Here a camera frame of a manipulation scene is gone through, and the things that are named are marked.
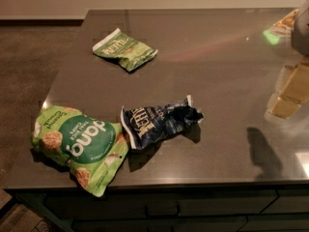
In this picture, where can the dark cabinet drawers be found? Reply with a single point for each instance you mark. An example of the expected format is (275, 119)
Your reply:
(196, 211)

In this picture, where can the blue kettle chip bag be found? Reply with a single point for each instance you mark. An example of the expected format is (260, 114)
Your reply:
(147, 125)

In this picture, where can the green dang rice chips bag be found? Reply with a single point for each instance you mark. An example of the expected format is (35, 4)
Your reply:
(93, 150)

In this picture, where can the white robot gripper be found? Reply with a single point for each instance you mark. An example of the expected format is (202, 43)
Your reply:
(301, 29)

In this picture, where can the green kettle chip bag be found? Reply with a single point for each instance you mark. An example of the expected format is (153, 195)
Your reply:
(129, 53)

